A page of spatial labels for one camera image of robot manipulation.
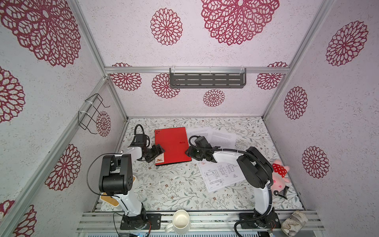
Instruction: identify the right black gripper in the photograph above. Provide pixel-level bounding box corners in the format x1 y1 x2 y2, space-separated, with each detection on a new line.
183 146 205 161

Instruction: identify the red black file folder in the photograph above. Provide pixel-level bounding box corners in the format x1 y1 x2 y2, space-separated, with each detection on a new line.
155 127 191 166

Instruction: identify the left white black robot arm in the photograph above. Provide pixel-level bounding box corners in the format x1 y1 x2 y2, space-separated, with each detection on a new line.
86 124 165 232

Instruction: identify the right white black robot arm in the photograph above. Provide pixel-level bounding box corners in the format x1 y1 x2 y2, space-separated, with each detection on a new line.
185 135 274 237

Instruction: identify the text printed paper sheet left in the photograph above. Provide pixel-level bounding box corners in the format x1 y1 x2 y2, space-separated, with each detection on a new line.
186 127 220 140

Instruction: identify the text printed paper sheet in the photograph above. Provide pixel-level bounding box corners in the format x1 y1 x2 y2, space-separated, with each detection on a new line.
207 129 237 149
186 127 220 140

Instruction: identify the text printed paper sheet right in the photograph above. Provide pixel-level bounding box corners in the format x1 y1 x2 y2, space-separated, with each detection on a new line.
207 129 237 149

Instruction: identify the technical drawing paper sheet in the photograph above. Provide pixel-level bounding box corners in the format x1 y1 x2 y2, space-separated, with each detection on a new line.
198 162 246 192

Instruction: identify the wooden tray with white rim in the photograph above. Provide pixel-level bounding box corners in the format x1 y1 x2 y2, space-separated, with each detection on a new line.
99 173 139 210

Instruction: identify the white ceramic mug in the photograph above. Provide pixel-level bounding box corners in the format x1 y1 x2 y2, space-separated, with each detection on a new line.
165 210 190 235

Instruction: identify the pink plush toy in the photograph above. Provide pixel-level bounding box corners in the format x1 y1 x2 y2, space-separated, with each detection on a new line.
271 160 291 199

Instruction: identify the marbled grey cup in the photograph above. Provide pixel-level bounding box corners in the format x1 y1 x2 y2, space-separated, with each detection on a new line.
281 210 309 237

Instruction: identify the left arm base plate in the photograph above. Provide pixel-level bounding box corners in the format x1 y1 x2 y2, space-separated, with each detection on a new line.
120 213 161 231

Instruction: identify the black wire wall rack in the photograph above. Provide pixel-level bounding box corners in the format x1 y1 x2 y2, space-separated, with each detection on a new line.
78 93 111 137

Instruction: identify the grey metal wall shelf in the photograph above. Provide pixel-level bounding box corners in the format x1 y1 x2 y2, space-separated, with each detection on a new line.
169 68 246 89

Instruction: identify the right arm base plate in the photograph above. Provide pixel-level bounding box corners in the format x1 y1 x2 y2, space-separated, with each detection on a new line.
238 211 281 229

